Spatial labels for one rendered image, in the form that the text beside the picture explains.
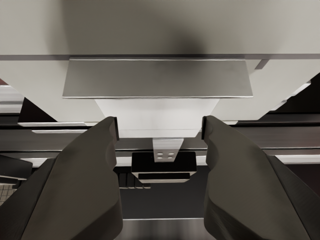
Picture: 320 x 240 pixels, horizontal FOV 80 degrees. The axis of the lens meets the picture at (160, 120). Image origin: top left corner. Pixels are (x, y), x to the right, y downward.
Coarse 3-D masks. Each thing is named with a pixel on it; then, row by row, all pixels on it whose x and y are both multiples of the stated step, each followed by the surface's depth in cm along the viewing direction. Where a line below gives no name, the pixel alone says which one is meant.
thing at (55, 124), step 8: (24, 104) 18; (32, 104) 18; (24, 112) 18; (32, 112) 18; (40, 112) 18; (24, 120) 17; (32, 120) 17; (40, 120) 17; (48, 120) 17; (56, 120) 17; (32, 128) 19; (40, 128) 19; (48, 128) 19; (56, 128) 19; (64, 128) 19; (72, 128) 19; (80, 128) 19; (88, 128) 19
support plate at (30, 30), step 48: (0, 0) 7; (48, 0) 7; (96, 0) 7; (144, 0) 7; (192, 0) 7; (240, 0) 7; (288, 0) 7; (0, 48) 9; (48, 48) 9; (96, 48) 9; (144, 48) 9; (192, 48) 9; (240, 48) 9; (288, 48) 9; (48, 96) 13
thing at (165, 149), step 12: (156, 144) 23; (168, 144) 23; (180, 144) 23; (132, 156) 36; (144, 156) 36; (156, 156) 30; (168, 156) 30; (180, 156) 36; (192, 156) 36; (132, 168) 35; (144, 168) 35; (156, 168) 35; (168, 168) 35; (180, 168) 35; (192, 168) 35; (144, 180) 36; (156, 180) 36; (168, 180) 37; (180, 180) 37
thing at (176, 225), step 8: (128, 224) 16; (136, 224) 16; (144, 224) 16; (152, 224) 16; (160, 224) 16; (168, 224) 16; (176, 224) 16; (184, 224) 16; (192, 224) 16; (200, 224) 16; (120, 232) 15; (128, 232) 15; (136, 232) 15; (144, 232) 15; (152, 232) 15; (160, 232) 15; (168, 232) 15; (176, 232) 16; (184, 232) 16; (192, 232) 16; (200, 232) 16; (208, 232) 16
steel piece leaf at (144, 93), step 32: (96, 64) 9; (128, 64) 9; (160, 64) 9; (192, 64) 9; (224, 64) 9; (64, 96) 8; (96, 96) 8; (128, 96) 8; (160, 96) 9; (192, 96) 9; (224, 96) 9; (128, 128) 18; (160, 128) 18; (192, 128) 19
